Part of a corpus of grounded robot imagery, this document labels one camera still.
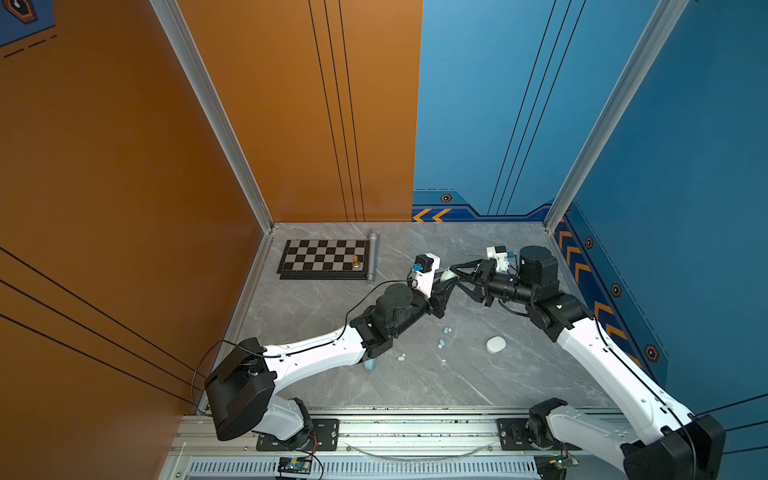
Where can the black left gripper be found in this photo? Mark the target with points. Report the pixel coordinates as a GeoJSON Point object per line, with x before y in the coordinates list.
{"type": "Point", "coordinates": [438, 301]}

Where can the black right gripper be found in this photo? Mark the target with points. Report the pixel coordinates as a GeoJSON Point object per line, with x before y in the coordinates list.
{"type": "Point", "coordinates": [482, 277]}

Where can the white earbud charging case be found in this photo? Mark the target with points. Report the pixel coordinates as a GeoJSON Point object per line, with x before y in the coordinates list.
{"type": "Point", "coordinates": [495, 345]}

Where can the mint green charging case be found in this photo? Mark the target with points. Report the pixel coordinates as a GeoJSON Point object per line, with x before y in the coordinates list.
{"type": "Point", "coordinates": [448, 275]}

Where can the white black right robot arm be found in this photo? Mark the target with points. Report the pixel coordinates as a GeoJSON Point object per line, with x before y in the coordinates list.
{"type": "Point", "coordinates": [666, 440]}

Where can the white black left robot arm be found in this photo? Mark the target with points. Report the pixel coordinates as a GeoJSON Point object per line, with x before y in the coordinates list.
{"type": "Point", "coordinates": [243, 390]}

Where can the silver microphone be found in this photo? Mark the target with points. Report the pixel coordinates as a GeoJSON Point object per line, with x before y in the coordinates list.
{"type": "Point", "coordinates": [371, 255]}

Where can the black white chessboard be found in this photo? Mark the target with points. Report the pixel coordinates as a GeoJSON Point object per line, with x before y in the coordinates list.
{"type": "Point", "coordinates": [322, 260]}

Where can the green circuit board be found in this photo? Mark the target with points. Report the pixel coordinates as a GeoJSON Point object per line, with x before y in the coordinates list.
{"type": "Point", "coordinates": [294, 467]}
{"type": "Point", "coordinates": [564, 463]}

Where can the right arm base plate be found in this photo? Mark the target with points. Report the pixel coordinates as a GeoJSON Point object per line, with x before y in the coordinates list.
{"type": "Point", "coordinates": [514, 436]}

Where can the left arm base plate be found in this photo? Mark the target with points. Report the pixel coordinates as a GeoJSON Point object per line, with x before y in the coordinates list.
{"type": "Point", "coordinates": [323, 438]}

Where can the aluminium corner post right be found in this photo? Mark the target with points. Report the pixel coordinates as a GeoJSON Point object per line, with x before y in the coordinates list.
{"type": "Point", "coordinates": [653, 38]}

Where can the aluminium corner post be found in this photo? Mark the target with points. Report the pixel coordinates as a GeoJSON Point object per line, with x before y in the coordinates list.
{"type": "Point", "coordinates": [179, 35]}
{"type": "Point", "coordinates": [653, 38]}

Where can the aluminium corner post left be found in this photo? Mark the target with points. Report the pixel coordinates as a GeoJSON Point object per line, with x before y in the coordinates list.
{"type": "Point", "coordinates": [179, 35]}

